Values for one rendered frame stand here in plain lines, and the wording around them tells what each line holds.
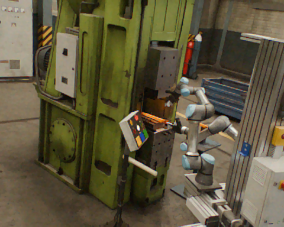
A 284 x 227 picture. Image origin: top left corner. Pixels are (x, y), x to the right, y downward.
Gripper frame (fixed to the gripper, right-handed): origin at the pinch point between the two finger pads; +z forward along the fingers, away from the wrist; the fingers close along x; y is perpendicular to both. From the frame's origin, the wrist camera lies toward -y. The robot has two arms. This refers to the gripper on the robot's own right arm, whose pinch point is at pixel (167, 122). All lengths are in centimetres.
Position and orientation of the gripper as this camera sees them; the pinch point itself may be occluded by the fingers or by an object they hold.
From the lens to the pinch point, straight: 353.8
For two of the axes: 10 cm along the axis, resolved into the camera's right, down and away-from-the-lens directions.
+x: 6.7, -1.6, 7.3
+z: -7.4, -2.8, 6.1
